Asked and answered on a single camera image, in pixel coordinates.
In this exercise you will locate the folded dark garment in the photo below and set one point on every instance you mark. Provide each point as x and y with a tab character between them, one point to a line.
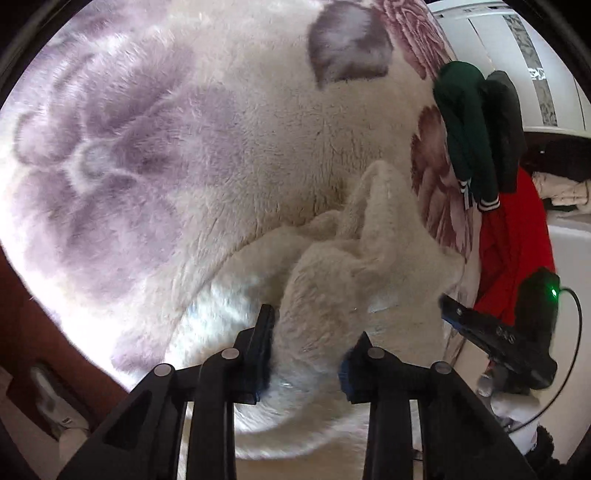
505	129

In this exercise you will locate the floral plush blanket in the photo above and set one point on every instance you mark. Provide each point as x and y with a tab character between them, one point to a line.
138	138

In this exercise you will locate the white wardrobe sliding door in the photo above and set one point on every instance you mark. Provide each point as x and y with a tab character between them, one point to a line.
489	37

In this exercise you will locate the red blanket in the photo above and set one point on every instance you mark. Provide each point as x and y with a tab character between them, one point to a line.
512	240

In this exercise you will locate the folded green sweater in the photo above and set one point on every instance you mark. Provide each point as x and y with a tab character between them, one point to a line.
466	129

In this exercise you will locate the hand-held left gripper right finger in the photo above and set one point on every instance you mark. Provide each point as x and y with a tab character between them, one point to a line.
347	374

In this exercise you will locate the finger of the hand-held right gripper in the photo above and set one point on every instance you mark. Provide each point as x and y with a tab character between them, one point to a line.
480	325
457	325

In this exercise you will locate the person's black fleece garment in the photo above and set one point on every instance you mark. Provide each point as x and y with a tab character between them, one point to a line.
547	447

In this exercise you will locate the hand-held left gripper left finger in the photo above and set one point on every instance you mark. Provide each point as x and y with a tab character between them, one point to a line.
261	364

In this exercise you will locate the white fuzzy jacket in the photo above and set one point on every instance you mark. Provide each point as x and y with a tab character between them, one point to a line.
369	258

